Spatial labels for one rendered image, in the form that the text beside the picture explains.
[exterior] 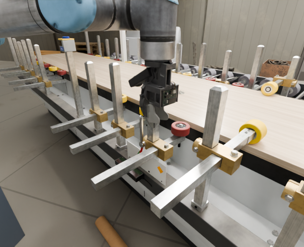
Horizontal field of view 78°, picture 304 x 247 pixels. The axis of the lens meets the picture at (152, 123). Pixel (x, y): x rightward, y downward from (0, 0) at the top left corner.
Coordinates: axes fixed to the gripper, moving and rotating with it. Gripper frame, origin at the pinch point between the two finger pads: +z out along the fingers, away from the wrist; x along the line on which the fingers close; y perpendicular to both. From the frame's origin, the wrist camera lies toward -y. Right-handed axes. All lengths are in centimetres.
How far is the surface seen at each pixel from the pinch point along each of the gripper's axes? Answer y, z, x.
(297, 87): 7, 17, 155
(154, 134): -6.7, 9.8, 7.1
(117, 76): -31.8, -8.1, 7.7
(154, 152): -2.8, 15.0, 3.7
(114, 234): -31, 93, -4
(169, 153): 0.6, 15.8, 8.9
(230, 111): 2, 10, 51
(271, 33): -154, -13, 541
